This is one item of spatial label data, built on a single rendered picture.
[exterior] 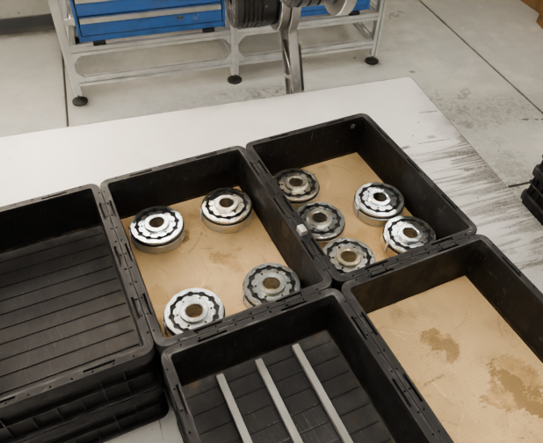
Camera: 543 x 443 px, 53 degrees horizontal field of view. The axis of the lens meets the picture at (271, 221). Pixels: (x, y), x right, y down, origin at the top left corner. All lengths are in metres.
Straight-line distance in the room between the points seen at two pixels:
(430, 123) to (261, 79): 1.61
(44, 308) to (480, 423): 0.75
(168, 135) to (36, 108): 1.60
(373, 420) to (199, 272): 0.40
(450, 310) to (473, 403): 0.17
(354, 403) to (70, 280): 0.55
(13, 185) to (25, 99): 1.69
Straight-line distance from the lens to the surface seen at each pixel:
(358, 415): 0.90
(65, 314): 1.03
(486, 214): 1.43
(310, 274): 0.94
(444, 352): 0.98
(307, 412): 0.89
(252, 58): 3.05
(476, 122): 3.02
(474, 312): 1.05
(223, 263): 1.04
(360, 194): 1.15
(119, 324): 0.99
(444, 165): 1.53
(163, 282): 1.02
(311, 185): 1.15
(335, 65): 3.29
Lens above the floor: 1.63
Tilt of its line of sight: 46 degrees down
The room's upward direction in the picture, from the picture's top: 2 degrees clockwise
